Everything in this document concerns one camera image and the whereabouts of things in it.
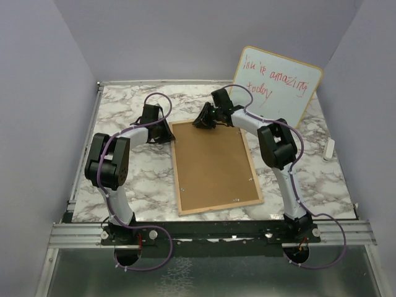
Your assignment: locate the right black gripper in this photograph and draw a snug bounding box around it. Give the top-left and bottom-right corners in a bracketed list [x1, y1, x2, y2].
[192, 103, 221, 131]

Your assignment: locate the brown cardboard backing board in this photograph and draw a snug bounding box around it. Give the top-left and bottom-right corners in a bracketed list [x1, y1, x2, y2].
[173, 123, 260, 212]

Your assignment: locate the wooden picture frame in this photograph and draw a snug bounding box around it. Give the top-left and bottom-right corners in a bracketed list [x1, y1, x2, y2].
[169, 119, 265, 217]

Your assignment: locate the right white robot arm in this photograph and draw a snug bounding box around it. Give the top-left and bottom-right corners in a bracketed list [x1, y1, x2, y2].
[192, 87, 312, 242]

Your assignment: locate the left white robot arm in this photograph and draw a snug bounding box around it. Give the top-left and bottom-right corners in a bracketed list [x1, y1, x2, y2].
[84, 104, 175, 244]

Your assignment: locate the yellow-rimmed whiteboard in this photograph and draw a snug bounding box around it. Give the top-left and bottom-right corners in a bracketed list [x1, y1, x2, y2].
[229, 46, 323, 128]

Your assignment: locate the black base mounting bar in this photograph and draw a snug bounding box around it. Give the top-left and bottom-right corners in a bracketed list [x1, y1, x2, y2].
[101, 220, 321, 258]

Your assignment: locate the white whiteboard eraser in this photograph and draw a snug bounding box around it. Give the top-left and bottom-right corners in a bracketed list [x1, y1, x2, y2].
[322, 138, 335, 161]

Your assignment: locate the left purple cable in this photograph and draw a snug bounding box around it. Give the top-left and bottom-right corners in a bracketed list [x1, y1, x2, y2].
[96, 92, 174, 272]

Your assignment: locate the purple cable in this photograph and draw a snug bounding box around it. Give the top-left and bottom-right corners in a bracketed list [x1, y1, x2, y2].
[96, 92, 174, 272]
[221, 84, 347, 269]

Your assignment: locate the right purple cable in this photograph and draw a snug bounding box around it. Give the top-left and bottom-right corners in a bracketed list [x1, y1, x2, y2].
[221, 84, 347, 269]

